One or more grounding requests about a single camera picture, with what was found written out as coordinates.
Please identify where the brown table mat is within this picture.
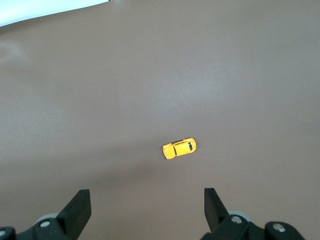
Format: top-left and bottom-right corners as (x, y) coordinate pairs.
(0, 0), (320, 240)

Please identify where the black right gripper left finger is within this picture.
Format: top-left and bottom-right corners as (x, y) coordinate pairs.
(18, 189), (92, 240)

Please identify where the yellow beetle toy car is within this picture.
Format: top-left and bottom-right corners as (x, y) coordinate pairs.
(161, 136), (197, 161)

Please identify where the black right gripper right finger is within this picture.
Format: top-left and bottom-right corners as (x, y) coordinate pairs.
(201, 187), (252, 240)

